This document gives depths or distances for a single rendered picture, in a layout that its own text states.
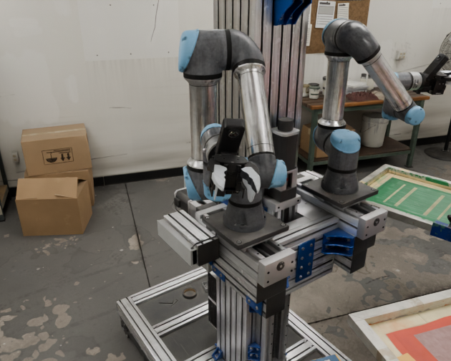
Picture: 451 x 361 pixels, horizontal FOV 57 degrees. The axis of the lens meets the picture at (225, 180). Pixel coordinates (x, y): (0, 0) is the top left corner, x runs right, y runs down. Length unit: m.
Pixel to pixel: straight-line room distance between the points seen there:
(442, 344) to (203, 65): 1.17
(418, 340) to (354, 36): 1.06
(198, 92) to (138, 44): 3.27
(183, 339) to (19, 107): 2.97
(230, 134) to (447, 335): 1.10
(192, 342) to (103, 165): 2.74
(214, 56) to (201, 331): 1.74
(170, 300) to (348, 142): 1.61
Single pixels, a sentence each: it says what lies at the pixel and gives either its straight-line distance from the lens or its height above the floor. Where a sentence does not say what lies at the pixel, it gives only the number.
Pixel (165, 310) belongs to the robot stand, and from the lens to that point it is 2.72.
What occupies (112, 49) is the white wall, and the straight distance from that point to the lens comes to 4.49.
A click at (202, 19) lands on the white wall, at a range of 4.61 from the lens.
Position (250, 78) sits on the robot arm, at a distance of 1.21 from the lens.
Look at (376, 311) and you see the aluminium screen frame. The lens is 1.62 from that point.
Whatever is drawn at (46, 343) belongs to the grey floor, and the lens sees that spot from 3.01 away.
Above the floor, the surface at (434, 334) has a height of 0.96.
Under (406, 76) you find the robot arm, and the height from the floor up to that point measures 1.68.
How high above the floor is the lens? 2.02
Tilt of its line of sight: 25 degrees down
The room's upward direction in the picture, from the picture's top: straight up
